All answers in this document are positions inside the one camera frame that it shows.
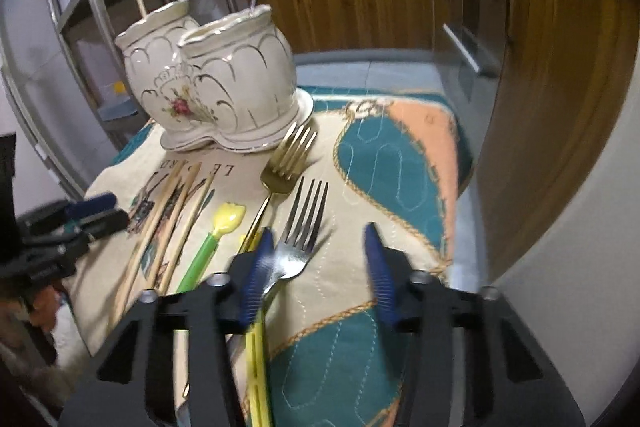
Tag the gold metal fork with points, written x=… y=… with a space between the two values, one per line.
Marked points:
x=285 y=162

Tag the yellow plastic utensil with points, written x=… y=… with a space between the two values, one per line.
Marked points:
x=257 y=367

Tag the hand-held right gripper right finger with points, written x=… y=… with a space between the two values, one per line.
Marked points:
x=378 y=279

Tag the silver metal fork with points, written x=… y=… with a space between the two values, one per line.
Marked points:
x=300 y=227

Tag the wooden stove cabinet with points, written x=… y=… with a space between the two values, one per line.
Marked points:
x=560 y=82

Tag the stainless built-in oven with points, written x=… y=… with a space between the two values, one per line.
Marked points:
x=480 y=17

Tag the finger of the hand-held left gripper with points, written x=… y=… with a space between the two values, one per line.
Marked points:
x=92 y=206
x=105 y=224

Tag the wooden sink cabinet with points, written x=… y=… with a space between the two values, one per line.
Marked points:
x=350 y=2

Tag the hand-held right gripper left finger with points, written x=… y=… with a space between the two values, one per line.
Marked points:
x=254 y=279

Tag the wooden chopstick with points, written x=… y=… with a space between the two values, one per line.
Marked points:
x=150 y=237
x=140 y=4
x=172 y=222
x=195 y=224
x=184 y=227

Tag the printed quilted placemat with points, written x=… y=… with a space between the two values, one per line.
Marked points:
x=400 y=147

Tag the floral white ceramic utensil holder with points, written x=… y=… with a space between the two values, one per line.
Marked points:
x=240 y=77

